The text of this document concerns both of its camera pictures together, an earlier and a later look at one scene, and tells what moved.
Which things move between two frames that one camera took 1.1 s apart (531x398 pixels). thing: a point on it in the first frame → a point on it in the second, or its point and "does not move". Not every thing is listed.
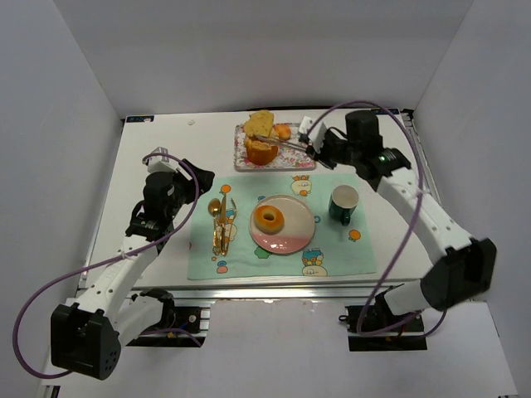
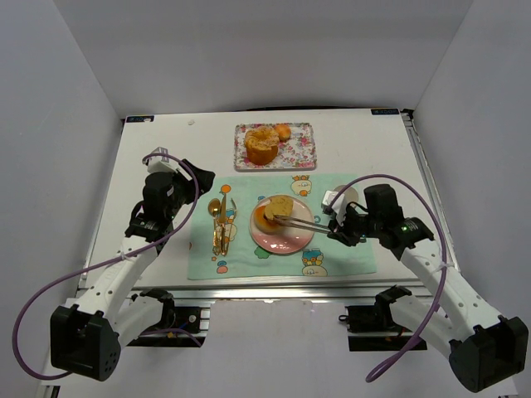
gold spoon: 214,207 does not move
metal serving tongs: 284,143 → 299,223
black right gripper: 320,153 → 344,230
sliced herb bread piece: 260,123 → 279,206
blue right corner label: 382,112 does not move
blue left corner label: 142,118 does not move
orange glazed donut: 265,226 does not move
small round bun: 284,131 does not move
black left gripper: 199,177 does not move
